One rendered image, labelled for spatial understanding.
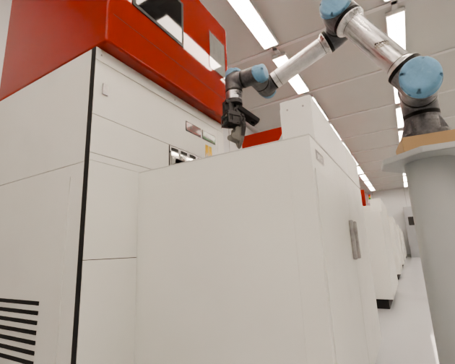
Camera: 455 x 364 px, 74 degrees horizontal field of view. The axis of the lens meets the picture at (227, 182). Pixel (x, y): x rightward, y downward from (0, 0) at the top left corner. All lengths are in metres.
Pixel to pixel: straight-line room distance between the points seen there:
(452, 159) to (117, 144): 1.10
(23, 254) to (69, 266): 0.26
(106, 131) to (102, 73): 0.20
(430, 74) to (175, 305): 1.04
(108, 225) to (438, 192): 1.05
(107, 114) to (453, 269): 1.19
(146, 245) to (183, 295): 0.22
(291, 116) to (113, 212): 0.64
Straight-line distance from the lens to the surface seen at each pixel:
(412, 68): 1.15
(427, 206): 1.17
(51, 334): 1.10
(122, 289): 1.07
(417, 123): 1.24
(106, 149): 1.07
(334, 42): 1.45
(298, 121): 0.92
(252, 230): 0.84
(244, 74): 1.37
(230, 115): 1.30
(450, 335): 1.20
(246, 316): 0.86
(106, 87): 1.14
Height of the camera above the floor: 0.53
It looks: 13 degrees up
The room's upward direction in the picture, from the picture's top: 2 degrees counter-clockwise
